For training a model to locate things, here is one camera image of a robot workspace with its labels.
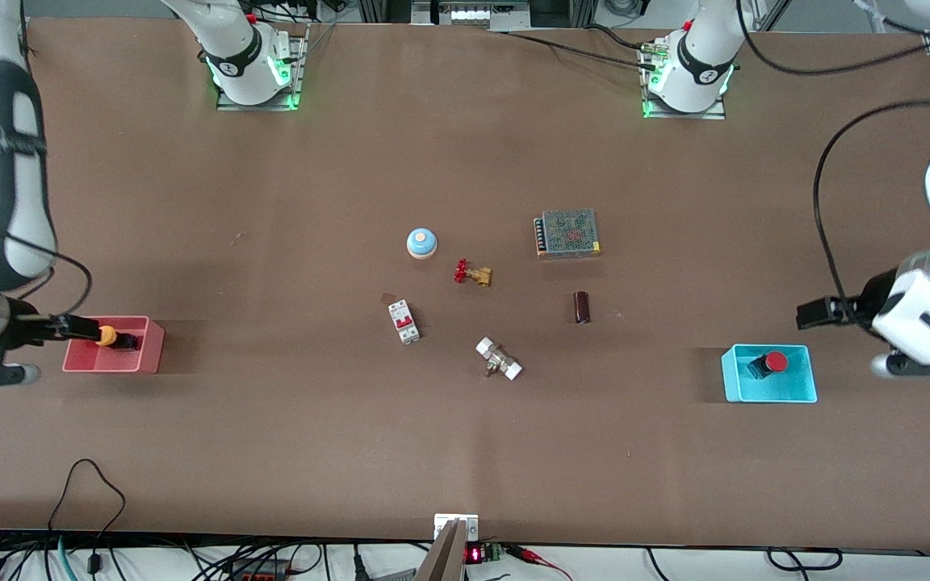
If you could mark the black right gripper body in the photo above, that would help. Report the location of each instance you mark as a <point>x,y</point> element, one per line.
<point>27,328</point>

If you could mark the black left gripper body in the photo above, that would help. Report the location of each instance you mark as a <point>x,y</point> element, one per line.
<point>871,299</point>

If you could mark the yellow push button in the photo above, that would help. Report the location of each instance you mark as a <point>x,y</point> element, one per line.
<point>107,335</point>

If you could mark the red push button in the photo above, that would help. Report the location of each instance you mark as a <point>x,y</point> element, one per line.
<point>775,361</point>

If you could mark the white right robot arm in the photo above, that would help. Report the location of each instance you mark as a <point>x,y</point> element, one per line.
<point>5,161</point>

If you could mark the pink plastic box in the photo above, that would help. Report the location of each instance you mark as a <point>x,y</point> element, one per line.
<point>130,359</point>

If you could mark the cyan plastic box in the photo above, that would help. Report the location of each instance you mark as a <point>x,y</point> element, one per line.
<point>796,387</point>

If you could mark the dark brown cylindrical capacitor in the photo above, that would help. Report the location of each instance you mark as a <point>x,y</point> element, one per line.
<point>582,307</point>

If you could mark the metal mesh power supply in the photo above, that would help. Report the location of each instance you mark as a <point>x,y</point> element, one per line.
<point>568,232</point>

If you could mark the metal fitting white end caps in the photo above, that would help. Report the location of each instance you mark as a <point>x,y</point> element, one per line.
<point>499,359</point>

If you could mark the white red circuit breaker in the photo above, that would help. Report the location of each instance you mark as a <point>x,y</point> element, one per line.
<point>404,320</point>

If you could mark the blue white dome bell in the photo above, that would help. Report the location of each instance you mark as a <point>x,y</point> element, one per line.
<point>422,242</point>

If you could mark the red clip lead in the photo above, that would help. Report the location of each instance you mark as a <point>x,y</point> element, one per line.
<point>542,558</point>

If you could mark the red digit display module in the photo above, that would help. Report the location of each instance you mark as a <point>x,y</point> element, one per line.
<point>481,553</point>

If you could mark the grey control box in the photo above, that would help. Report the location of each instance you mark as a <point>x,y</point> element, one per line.
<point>469,12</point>

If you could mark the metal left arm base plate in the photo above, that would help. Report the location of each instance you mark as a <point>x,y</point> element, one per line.
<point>715,109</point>

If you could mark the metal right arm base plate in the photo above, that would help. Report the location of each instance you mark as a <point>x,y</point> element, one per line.
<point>295,64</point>

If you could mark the white metal bracket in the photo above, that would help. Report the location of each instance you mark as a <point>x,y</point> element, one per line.
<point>471,524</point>

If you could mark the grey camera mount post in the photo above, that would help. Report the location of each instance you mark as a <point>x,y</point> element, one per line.
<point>442,557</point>

